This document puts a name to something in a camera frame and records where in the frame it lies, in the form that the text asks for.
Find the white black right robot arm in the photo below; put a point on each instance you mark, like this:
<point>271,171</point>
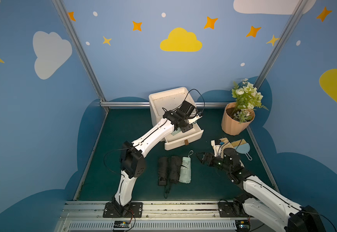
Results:
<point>261,201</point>

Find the mint umbrella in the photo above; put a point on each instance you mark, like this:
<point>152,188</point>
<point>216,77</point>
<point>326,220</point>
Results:
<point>185,171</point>
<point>176,132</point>

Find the horizontal aluminium frame rail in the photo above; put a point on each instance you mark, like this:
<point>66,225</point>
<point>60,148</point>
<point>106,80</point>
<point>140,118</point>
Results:
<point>145,104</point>

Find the beige glove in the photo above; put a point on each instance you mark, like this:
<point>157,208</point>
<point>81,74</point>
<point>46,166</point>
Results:
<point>226,143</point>

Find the black umbrella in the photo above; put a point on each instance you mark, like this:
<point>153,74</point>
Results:
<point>174,173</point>
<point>163,171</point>

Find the right green circuit board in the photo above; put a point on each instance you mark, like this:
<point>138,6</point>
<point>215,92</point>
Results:
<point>242,226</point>

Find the white green artificial flowers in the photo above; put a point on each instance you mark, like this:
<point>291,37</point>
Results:
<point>247,100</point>

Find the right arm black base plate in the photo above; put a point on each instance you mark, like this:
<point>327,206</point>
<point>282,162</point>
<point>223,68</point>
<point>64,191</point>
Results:
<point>231,210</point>

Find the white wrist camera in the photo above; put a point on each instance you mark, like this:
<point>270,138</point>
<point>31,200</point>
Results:
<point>217,145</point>
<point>191,121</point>

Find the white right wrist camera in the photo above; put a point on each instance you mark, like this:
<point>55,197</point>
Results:
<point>217,145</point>

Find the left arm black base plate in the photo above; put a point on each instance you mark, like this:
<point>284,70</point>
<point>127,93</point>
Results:
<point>114,210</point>

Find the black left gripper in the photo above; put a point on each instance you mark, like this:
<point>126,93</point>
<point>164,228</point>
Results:
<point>187,125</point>

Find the white drawer cabinet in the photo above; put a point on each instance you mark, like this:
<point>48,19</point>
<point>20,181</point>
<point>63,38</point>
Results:
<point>169,100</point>

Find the aluminium frame post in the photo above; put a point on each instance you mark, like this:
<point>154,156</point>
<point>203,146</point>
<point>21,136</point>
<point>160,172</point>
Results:
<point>284,36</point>
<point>67,22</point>

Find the left aluminium frame post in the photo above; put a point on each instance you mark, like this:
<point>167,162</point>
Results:
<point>67,22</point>

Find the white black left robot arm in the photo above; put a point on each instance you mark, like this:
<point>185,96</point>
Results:
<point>133,154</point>

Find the right aluminium frame post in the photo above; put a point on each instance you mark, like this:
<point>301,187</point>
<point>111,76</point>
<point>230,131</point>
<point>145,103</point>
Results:
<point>284,36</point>

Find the left green circuit board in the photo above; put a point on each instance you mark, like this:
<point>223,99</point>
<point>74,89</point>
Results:
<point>122,225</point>

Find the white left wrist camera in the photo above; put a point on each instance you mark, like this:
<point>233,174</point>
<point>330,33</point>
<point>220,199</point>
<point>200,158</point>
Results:
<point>191,121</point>

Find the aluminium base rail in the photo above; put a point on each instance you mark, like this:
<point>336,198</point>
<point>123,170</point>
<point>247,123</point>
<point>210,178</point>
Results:
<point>157,216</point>

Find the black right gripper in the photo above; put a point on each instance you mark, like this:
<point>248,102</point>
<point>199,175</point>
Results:
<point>208,159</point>

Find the green circuit board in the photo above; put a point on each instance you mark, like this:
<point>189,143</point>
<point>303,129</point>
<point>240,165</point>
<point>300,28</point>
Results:
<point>122,225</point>
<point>242,226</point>

